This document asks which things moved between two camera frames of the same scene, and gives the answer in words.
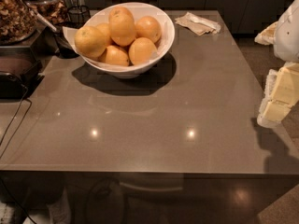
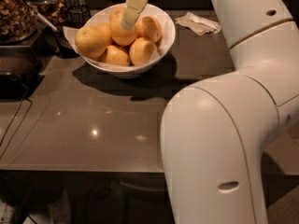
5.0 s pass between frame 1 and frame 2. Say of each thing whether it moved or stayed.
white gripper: moved
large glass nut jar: stayed
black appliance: stayed
